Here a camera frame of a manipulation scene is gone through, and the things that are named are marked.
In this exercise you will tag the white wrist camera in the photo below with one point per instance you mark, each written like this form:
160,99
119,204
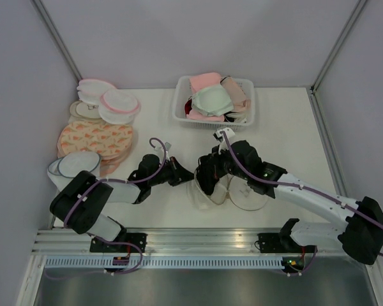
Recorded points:
223,135
166,147

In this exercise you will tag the left aluminium frame post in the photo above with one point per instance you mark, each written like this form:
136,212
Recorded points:
56,37

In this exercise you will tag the pink trimmed bag at back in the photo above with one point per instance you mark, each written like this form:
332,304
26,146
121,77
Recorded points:
90,90

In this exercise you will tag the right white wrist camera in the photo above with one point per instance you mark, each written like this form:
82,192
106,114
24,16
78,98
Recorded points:
223,135

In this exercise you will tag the white slotted cable duct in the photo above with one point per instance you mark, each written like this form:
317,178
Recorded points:
253,262

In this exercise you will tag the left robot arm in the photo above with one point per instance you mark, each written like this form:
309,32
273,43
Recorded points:
79,205

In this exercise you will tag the beige flat laundry bag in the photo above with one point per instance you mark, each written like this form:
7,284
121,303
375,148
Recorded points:
83,110

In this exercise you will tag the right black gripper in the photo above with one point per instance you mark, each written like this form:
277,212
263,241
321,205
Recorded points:
225,152

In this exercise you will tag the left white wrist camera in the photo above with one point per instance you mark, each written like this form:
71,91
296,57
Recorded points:
166,147

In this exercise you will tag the aluminium frame post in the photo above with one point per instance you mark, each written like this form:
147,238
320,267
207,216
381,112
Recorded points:
339,43
56,37

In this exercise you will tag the white plastic basket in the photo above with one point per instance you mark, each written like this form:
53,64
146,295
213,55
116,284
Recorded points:
184,114

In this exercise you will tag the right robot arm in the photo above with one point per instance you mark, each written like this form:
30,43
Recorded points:
354,226

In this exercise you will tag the right aluminium frame post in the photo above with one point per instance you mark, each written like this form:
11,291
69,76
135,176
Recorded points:
339,43

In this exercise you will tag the aluminium mounting rail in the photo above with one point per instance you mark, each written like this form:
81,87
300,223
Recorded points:
160,242

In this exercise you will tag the beige trimmed mesh laundry bag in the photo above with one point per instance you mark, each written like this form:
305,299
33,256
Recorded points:
228,189

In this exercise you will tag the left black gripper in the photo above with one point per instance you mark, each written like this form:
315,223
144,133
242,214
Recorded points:
180,174

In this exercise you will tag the pink trimmed mesh laundry bag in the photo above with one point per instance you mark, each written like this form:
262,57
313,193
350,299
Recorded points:
118,106

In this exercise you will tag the carrot print laundry bag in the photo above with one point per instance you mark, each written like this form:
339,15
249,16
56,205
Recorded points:
110,141

